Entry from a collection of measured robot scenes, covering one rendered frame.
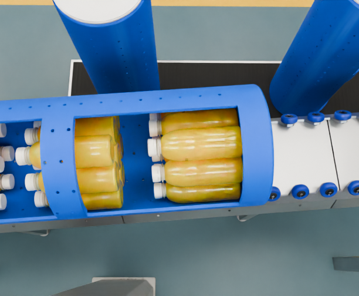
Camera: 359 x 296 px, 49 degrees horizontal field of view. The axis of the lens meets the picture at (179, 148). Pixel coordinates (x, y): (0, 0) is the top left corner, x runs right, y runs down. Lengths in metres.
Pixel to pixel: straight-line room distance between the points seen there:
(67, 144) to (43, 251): 1.32
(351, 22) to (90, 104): 0.83
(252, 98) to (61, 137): 0.40
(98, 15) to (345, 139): 0.77
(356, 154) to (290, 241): 0.95
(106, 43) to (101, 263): 1.14
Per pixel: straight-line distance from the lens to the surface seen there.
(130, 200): 1.02
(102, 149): 0.85
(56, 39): 2.42
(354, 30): 1.37
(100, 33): 1.20
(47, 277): 2.10
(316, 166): 1.16
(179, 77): 2.04
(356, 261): 1.89
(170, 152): 0.85
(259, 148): 0.82
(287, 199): 1.13
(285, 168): 1.14
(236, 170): 0.89
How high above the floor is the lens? 2.00
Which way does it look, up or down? 75 degrees down
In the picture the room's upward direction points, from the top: 1 degrees clockwise
